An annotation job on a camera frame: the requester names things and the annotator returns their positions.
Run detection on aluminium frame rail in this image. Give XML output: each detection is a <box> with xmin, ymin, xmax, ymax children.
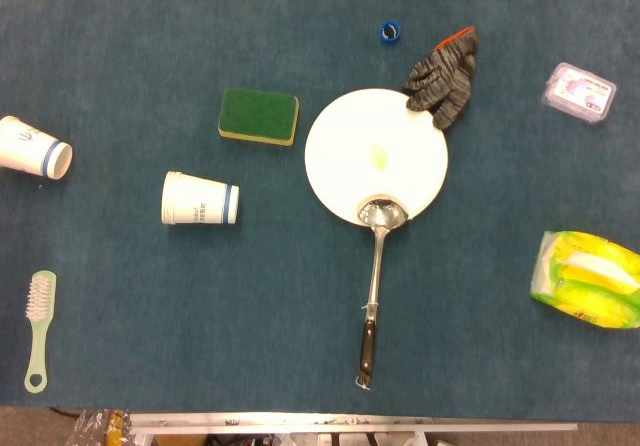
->
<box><xmin>128</xmin><ymin>412</ymin><xmax>579</xmax><ymax>437</ymax></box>

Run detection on crinkled plastic wrapped bundle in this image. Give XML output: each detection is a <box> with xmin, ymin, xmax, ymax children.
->
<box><xmin>74</xmin><ymin>408</ymin><xmax>132</xmax><ymax>446</ymax></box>

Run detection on blue bottle cap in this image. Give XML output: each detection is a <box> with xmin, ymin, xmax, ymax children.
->
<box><xmin>378</xmin><ymin>19</ymin><xmax>404</xmax><ymax>46</ymax></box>

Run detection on green yellow wipes pack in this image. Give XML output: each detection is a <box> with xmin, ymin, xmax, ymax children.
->
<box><xmin>529</xmin><ymin>230</ymin><xmax>640</xmax><ymax>331</ymax></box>

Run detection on grey striped work glove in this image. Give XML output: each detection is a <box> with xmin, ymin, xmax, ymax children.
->
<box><xmin>401</xmin><ymin>25</ymin><xmax>480</xmax><ymax>132</ymax></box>

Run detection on light green hairbrush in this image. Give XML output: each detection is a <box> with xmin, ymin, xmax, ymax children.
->
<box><xmin>23</xmin><ymin>269</ymin><xmax>58</xmax><ymax>395</ymax></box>

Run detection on paper cup printed text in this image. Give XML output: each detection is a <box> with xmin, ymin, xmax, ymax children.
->
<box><xmin>160</xmin><ymin>170</ymin><xmax>241</xmax><ymax>226</ymax></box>

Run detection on green yellow sponge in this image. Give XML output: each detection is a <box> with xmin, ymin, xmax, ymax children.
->
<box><xmin>217</xmin><ymin>86</ymin><xmax>301</xmax><ymax>148</ymax></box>

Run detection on steel ladle dark handle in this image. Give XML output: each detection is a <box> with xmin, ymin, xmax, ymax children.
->
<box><xmin>354</xmin><ymin>198</ymin><xmax>410</xmax><ymax>393</ymax></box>

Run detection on paper cup trident logo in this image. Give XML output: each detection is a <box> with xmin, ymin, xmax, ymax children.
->
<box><xmin>0</xmin><ymin>114</ymin><xmax>74</xmax><ymax>181</ymax></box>

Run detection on white round plate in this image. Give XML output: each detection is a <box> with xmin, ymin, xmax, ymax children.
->
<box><xmin>303</xmin><ymin>87</ymin><xmax>450</xmax><ymax>226</ymax></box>

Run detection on clear box purple label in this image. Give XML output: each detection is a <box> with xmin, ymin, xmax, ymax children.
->
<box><xmin>540</xmin><ymin>61</ymin><xmax>618</xmax><ymax>127</ymax></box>

